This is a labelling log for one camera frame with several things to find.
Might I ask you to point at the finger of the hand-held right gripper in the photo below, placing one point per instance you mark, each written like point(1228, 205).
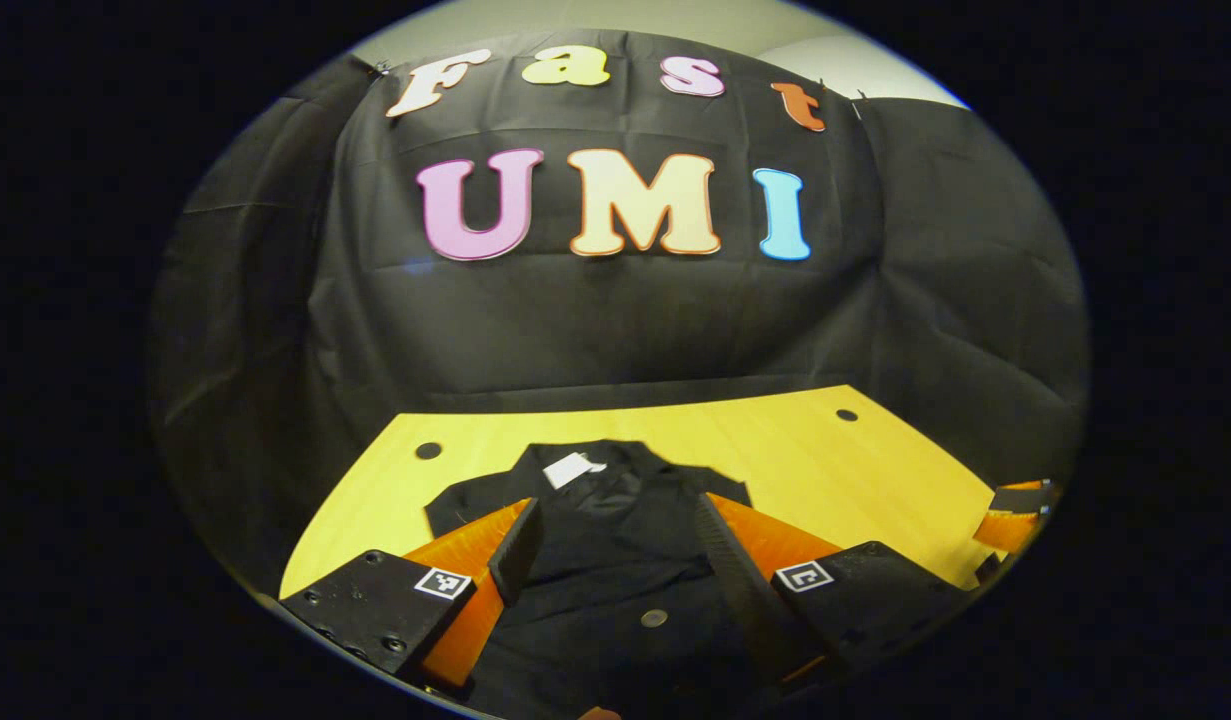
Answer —
point(1015, 520)

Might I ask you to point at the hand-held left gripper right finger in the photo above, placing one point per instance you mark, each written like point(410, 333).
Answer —
point(735, 575)

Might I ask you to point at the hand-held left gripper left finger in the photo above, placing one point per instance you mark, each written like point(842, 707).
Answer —
point(515, 550)

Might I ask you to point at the black jacket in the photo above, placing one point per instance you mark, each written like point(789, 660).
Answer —
point(615, 560)

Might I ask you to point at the black backdrop cloth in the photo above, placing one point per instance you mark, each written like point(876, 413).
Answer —
point(595, 320)

